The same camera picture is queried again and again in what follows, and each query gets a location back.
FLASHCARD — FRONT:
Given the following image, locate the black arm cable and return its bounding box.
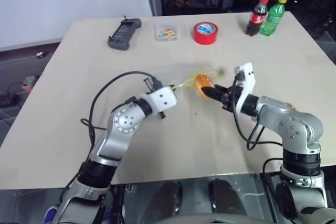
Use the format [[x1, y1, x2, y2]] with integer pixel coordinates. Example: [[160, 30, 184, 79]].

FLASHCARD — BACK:
[[80, 71, 162, 156], [232, 73, 284, 152]]

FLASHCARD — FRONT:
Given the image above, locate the grey and red floor device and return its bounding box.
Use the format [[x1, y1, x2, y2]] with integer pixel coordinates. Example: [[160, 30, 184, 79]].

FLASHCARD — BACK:
[[22, 76, 38, 93]]

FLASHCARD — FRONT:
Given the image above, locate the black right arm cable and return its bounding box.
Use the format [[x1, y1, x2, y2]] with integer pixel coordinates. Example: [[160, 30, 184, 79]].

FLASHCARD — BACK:
[[232, 73, 284, 152]]

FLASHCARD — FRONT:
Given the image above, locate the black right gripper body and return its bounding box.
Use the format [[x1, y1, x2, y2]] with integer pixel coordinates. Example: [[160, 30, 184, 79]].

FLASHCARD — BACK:
[[222, 84, 244, 113]]

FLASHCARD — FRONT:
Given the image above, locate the black robot body cable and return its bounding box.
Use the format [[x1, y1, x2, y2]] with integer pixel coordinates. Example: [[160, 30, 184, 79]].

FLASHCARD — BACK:
[[261, 157, 284, 223]]

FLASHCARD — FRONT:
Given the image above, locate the orange object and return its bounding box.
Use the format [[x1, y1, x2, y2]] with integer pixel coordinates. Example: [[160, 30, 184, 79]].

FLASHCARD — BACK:
[[154, 61, 227, 91]]

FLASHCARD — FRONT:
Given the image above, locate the green soda bottle yellow cap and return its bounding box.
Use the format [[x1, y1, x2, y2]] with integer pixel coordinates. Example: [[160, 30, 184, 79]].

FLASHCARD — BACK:
[[259, 0, 289, 37]]

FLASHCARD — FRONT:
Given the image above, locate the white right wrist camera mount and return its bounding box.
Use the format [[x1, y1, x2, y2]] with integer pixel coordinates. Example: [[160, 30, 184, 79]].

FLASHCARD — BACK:
[[234, 62, 256, 113]]

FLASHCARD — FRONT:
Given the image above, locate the red tape roll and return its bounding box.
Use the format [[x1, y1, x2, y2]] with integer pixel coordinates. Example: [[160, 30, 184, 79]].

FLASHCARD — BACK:
[[193, 21, 219, 46]]

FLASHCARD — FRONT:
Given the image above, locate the clear box with small parts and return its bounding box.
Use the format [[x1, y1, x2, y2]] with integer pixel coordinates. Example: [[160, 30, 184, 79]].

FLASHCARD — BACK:
[[154, 21, 184, 42]]

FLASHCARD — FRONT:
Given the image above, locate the black handheld controller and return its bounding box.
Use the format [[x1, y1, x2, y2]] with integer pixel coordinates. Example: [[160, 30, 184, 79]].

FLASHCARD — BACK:
[[107, 15, 143, 51]]

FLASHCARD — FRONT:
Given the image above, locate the cola bottle with red cap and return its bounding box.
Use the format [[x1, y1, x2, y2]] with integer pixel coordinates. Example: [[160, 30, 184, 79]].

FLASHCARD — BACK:
[[246, 0, 270, 37]]

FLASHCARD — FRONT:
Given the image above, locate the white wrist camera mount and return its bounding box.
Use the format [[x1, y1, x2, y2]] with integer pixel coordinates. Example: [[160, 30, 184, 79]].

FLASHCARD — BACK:
[[234, 62, 256, 113], [141, 84, 178, 116]]

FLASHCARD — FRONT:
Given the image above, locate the orange snack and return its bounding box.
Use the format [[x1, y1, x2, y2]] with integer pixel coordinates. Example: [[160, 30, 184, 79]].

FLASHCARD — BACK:
[[193, 73, 215, 99]]

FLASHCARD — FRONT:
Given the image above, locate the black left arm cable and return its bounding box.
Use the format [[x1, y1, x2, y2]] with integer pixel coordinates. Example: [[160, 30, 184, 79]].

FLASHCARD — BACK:
[[80, 71, 162, 156]]

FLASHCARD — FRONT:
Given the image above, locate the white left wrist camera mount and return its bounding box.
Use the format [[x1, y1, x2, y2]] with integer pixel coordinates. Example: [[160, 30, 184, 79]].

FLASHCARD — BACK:
[[141, 84, 178, 116]]

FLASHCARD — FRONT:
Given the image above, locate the black floor cable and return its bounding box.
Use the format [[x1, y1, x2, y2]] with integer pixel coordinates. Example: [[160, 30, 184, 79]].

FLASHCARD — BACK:
[[0, 81, 25, 108]]

